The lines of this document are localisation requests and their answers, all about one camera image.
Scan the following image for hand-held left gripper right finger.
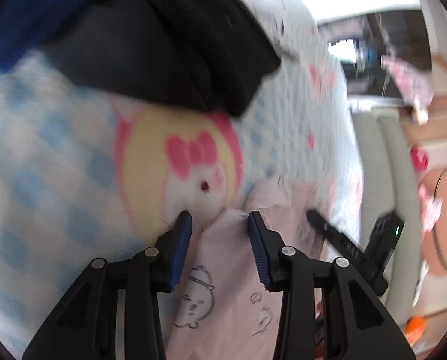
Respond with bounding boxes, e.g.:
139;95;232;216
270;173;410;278
247;210;411;360

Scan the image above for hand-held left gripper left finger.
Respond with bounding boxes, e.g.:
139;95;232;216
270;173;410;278
21;211;193;360

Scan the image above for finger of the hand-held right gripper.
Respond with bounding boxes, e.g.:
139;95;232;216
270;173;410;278
306;210;364;267

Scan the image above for pink printed pajama pants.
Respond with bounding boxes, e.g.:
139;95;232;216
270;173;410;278
163;178;332;360

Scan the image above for grey padded bed headboard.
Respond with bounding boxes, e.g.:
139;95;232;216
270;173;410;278
349;99;428;346

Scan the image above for pink white plush toy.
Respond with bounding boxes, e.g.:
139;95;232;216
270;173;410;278
418;184;443;233

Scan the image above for thin metal hoop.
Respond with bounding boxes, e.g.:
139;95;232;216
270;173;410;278
433;167;447;274

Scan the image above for red plush toy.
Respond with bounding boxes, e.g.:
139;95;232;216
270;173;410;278
409;144;430;173

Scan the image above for orange toy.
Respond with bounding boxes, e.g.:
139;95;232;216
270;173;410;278
405;317;426;344

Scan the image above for blue checked printed blanket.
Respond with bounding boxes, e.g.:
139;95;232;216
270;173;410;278
0;0;366;360

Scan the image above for pink printed cloth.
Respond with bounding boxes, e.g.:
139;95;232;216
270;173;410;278
381;54;436;124

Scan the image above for dark glass wardrobe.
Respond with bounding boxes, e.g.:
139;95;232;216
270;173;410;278
317;9;434;96

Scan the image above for black garment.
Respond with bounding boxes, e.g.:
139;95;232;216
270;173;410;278
40;0;282;117

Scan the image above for navy garment with white stripes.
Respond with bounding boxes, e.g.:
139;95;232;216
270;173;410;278
0;0;142;77

